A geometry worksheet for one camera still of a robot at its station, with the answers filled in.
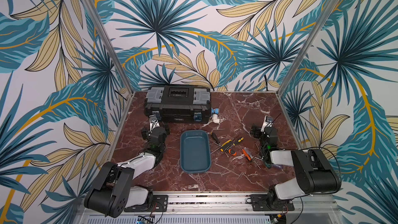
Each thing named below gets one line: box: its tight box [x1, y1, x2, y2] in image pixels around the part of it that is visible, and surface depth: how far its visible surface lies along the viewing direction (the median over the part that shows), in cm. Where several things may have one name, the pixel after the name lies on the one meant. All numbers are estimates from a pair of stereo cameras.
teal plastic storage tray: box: [179, 129, 212, 174], surface depth 90 cm
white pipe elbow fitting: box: [211, 113, 220, 124], surface depth 105 cm
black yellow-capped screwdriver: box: [210, 131, 223, 148], surface depth 97 cm
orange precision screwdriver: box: [242, 146, 262, 170], surface depth 90 cm
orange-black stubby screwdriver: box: [228, 148, 237, 156], surface depth 90 cm
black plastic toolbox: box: [144, 85, 212, 124], surface depth 94 cm
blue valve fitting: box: [210, 107, 220, 115], surface depth 108 cm
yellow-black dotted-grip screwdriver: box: [210, 139, 236, 154], surface depth 92 cm
